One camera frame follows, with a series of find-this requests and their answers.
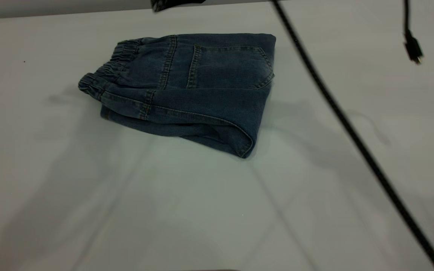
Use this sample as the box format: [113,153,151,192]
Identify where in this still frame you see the blue denim jeans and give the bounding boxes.
[78,33,277,158]

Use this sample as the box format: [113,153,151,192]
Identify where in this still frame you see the thick black cable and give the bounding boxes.
[272,0,434,271]

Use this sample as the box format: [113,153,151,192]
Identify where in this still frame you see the black cable with plug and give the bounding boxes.
[403,0,424,64]

